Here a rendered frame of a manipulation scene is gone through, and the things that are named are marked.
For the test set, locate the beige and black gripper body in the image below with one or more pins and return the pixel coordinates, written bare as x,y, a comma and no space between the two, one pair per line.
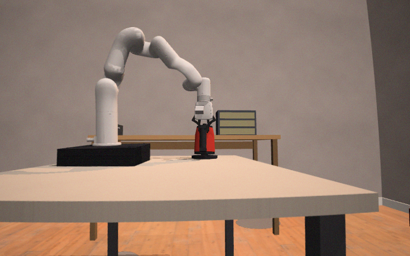
208,111

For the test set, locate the red and black electric kettle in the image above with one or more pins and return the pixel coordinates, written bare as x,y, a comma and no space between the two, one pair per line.
204,142

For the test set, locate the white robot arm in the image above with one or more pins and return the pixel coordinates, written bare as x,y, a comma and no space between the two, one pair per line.
133,40

